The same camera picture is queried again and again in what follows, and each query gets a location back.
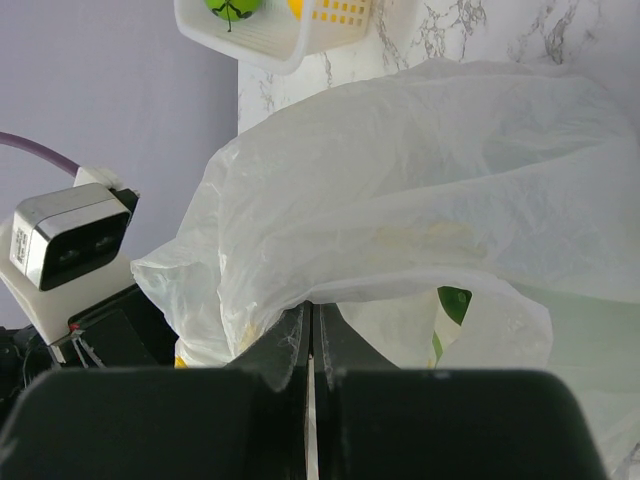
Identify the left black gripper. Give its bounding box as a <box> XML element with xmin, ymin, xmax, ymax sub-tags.
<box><xmin>1</xmin><ymin>285</ymin><xmax>177</xmax><ymax>395</ymax></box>

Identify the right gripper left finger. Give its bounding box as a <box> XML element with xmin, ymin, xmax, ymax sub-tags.
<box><xmin>1</xmin><ymin>303</ymin><xmax>311</xmax><ymax>479</ymax></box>

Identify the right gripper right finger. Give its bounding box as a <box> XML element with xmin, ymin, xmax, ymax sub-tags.
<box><xmin>312</xmin><ymin>304</ymin><xmax>606</xmax><ymax>479</ymax></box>

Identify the small yellow fake citrus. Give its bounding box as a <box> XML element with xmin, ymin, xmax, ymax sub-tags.
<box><xmin>287</xmin><ymin>0</ymin><xmax>305</xmax><ymax>20</ymax></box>

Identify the white lemon-print plastic bag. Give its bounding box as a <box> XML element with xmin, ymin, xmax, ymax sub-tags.
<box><xmin>131</xmin><ymin>59</ymin><xmax>639</xmax><ymax>475</ymax></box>

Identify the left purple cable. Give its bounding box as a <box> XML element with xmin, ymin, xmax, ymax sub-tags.
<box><xmin>0</xmin><ymin>131</ymin><xmax>81</xmax><ymax>176</ymax></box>

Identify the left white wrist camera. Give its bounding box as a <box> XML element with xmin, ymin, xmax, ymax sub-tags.
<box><xmin>1</xmin><ymin>168</ymin><xmax>139</xmax><ymax>345</ymax></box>

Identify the green black-striped fake fruit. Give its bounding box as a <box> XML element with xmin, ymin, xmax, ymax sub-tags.
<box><xmin>204</xmin><ymin>0</ymin><xmax>262</xmax><ymax>22</ymax></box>

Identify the white plastic fruit basket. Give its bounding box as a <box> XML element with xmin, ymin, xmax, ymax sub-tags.
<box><xmin>174</xmin><ymin>1</ymin><xmax>371</xmax><ymax>75</ymax></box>

